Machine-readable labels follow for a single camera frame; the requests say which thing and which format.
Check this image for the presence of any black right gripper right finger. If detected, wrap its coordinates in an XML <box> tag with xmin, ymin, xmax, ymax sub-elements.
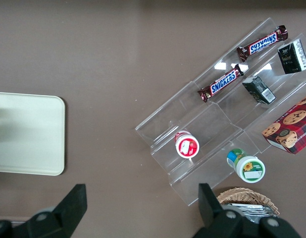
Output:
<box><xmin>191</xmin><ymin>183</ymin><xmax>302</xmax><ymax>238</ymax></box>

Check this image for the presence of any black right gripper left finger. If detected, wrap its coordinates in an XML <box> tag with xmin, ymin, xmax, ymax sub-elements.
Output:
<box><xmin>0</xmin><ymin>183</ymin><xmax>88</xmax><ymax>238</ymax></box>

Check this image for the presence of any woven wicker basket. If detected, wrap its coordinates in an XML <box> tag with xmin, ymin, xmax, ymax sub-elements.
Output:
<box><xmin>215</xmin><ymin>187</ymin><xmax>280</xmax><ymax>216</ymax></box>

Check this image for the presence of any foil wrapped sandwich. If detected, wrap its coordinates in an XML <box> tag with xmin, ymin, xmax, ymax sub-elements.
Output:
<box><xmin>223</xmin><ymin>203</ymin><xmax>277</xmax><ymax>224</ymax></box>

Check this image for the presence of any cream plastic tray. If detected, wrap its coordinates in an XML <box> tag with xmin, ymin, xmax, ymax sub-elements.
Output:
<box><xmin>0</xmin><ymin>91</ymin><xmax>66</xmax><ymax>177</ymax></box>

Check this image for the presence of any green lidded sunflower cup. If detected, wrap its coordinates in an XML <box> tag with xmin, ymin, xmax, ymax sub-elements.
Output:
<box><xmin>226</xmin><ymin>148</ymin><xmax>266</xmax><ymax>183</ymax></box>

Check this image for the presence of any red lidded yogurt cup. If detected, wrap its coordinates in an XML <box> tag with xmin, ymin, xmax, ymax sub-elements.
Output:
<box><xmin>174</xmin><ymin>130</ymin><xmax>200</xmax><ymax>159</ymax></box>

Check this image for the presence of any clear acrylic tiered display stand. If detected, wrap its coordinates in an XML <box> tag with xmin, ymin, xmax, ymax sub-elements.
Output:
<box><xmin>134</xmin><ymin>17</ymin><xmax>306</xmax><ymax>207</ymax></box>

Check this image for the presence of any red plaid cookie box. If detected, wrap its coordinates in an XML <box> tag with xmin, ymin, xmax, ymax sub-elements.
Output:
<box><xmin>261</xmin><ymin>91</ymin><xmax>306</xmax><ymax>155</ymax></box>

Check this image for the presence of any black carton with barcode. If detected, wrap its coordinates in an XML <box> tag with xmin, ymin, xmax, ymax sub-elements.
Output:
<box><xmin>242</xmin><ymin>76</ymin><xmax>277</xmax><ymax>105</ymax></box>

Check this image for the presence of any Snickers bar with upright print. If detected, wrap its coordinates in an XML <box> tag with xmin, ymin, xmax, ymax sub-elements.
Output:
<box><xmin>198</xmin><ymin>63</ymin><xmax>245</xmax><ymax>103</ymax></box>

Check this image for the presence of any black carton with white side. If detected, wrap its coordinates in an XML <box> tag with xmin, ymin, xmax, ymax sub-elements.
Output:
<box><xmin>277</xmin><ymin>40</ymin><xmax>306</xmax><ymax>75</ymax></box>

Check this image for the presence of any Snickers bar with upside-down print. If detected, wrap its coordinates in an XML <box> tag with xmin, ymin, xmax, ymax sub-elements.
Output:
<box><xmin>236</xmin><ymin>25</ymin><xmax>289</xmax><ymax>62</ymax></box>

